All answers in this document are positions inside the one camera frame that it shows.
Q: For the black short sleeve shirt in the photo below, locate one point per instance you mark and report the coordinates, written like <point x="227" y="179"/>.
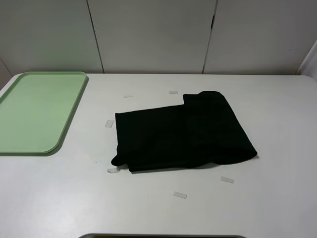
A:
<point x="203" y="130"/>

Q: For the light green plastic tray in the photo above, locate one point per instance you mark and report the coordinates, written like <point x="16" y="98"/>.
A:
<point x="36" y="109"/>

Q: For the clear tape piece front left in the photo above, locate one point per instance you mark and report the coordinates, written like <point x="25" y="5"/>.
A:
<point x="113" y="170"/>

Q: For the clear tape piece front centre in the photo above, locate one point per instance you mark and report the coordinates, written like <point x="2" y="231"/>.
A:
<point x="180" y="195"/>

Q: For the clear tape piece front right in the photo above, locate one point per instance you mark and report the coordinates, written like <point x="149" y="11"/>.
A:
<point x="225" y="179"/>

